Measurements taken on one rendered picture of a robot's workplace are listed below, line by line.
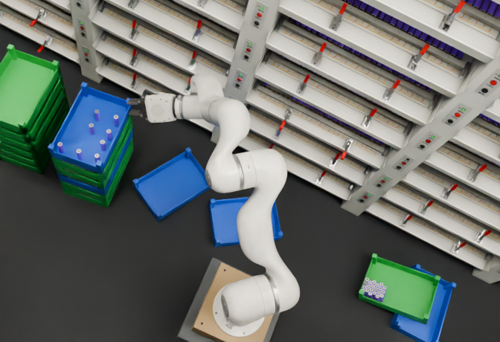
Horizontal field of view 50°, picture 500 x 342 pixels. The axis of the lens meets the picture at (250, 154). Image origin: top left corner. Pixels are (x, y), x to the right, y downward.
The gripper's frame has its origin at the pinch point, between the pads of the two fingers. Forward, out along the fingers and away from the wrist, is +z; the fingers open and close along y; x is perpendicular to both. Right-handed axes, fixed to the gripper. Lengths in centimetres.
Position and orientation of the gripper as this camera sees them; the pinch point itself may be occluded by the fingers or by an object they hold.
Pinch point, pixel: (134, 107)
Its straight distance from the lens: 196.0
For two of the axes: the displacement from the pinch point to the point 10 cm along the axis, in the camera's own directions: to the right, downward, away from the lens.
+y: 0.7, 8.7, 5.0
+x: 1.4, -5.0, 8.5
